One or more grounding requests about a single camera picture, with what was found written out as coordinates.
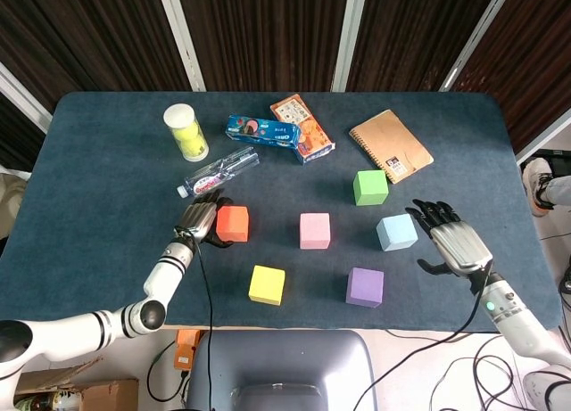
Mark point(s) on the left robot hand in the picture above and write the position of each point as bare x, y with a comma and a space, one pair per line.
196, 217

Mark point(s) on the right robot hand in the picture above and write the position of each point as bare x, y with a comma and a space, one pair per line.
459, 246

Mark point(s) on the orange foam cube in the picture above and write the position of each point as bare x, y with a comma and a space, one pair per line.
234, 224

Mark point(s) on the light blue foam cube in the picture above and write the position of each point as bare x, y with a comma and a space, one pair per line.
397, 232

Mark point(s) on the purple foam cube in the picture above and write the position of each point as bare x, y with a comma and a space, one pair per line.
365, 287

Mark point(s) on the green foam cube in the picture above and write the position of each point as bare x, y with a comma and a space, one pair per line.
370, 188

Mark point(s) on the pink foam cube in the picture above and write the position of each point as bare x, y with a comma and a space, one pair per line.
315, 230

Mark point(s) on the grey robot base cover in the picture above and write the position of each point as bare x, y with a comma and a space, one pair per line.
281, 362

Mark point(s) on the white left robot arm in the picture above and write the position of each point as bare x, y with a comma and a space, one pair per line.
165, 268

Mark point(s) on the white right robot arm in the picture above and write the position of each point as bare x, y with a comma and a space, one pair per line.
508, 315

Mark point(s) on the clear plastic water bottle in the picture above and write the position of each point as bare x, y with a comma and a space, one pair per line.
218, 172

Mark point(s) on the yellow tennis ball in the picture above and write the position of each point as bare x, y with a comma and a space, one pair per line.
195, 149
185, 132

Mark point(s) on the dark blue table cloth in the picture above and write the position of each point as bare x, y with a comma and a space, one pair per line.
111, 206

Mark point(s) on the yellow foam cube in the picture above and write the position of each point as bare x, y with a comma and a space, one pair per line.
267, 285

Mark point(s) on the white sneaker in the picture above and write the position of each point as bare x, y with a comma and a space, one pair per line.
535, 183

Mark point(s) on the clear tennis ball tube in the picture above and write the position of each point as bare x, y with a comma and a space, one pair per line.
178, 114

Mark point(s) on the blue Oreo cookie box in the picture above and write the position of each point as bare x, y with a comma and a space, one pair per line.
263, 131

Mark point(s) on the person's jeans leg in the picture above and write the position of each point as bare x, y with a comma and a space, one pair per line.
560, 188

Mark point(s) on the brown spiral notebook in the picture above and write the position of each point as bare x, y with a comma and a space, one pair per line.
388, 141

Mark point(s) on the orange device under table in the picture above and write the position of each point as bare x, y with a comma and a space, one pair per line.
185, 348

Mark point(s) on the orange cracker box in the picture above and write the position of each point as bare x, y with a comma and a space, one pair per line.
312, 139

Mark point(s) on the brown cardboard box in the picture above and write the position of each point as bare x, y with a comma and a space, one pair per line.
107, 395

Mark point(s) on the white frame post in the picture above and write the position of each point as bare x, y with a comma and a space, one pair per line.
22, 101
479, 32
350, 36
544, 141
183, 41

